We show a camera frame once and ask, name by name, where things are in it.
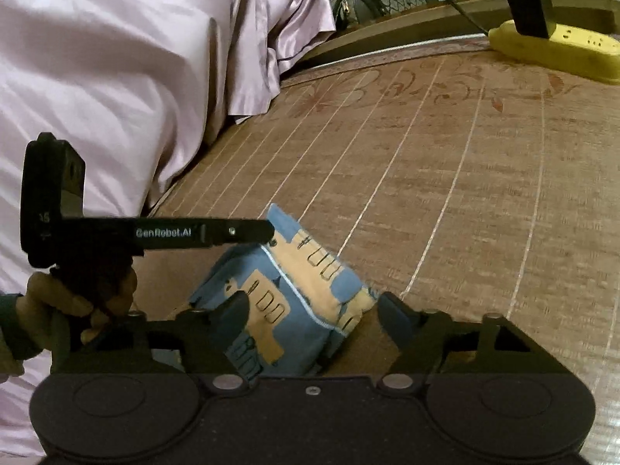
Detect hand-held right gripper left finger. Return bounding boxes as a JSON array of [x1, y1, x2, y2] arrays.
[[90, 291, 251, 392]]

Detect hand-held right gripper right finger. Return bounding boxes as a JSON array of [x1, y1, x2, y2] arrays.
[[377, 293, 554, 392]]

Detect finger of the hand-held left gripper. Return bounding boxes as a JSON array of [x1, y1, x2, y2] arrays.
[[203, 219, 275, 247]]

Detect blue car-print pants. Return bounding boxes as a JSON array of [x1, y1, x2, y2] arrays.
[[188, 203, 383, 379]]

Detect person's left forearm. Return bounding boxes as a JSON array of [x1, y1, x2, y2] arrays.
[[0, 292, 60, 379]]

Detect person's left hand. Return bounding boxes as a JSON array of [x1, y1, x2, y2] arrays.
[[26, 267, 139, 346]]

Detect pink satin quilt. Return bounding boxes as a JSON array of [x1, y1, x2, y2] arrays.
[[0, 0, 338, 457]]

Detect black handbag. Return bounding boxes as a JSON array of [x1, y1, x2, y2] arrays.
[[329, 0, 388, 36]]

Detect yellow power strip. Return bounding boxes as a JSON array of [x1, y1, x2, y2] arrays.
[[487, 20, 620, 84]]

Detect black power adapter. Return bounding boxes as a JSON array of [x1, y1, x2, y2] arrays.
[[500, 0, 551, 40]]

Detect wooden bed frame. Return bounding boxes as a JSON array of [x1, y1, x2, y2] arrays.
[[300, 0, 620, 67]]

